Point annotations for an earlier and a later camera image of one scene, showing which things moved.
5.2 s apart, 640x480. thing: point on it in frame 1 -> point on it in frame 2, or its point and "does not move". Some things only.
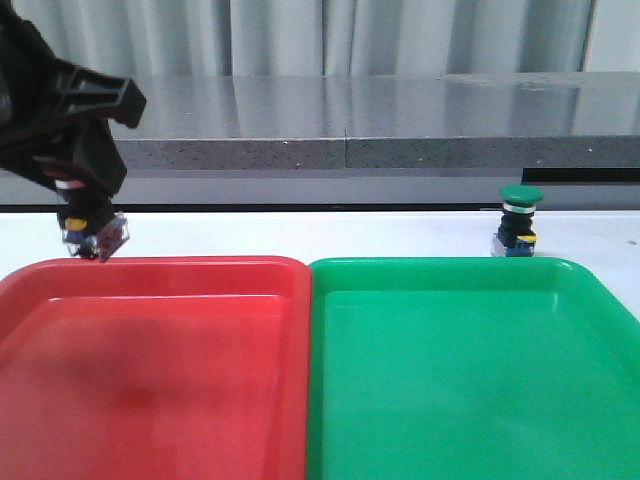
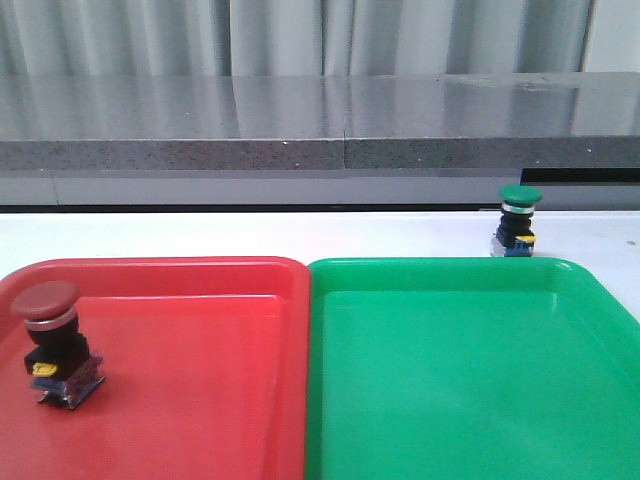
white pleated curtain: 161,39 does not move
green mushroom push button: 516,236 does not move
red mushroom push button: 91,226 -> 57,357
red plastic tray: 155,368 does not move
